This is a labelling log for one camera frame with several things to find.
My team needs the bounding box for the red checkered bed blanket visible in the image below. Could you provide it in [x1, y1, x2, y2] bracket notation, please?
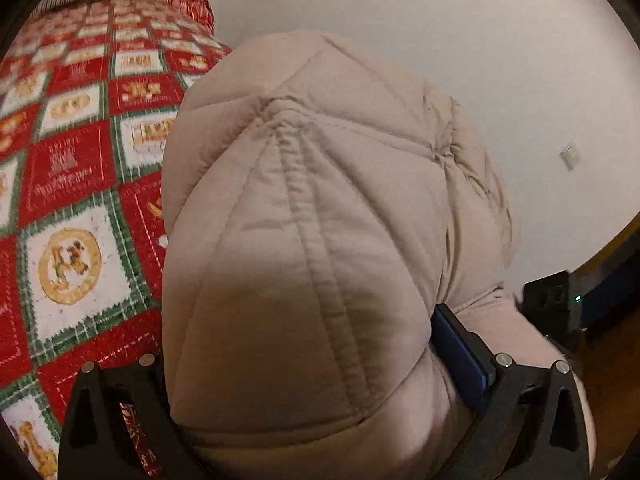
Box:
[0, 0, 236, 480]

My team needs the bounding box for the beige padded jacket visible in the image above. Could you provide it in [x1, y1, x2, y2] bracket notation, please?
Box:
[160, 30, 598, 480]

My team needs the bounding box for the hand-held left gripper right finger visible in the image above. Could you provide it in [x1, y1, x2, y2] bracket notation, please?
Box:
[429, 303, 592, 480]

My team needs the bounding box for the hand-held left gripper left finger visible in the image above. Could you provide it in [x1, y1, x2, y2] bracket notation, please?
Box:
[56, 353, 211, 480]

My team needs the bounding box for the white wall socket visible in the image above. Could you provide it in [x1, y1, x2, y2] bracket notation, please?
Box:
[559, 142, 582, 171]

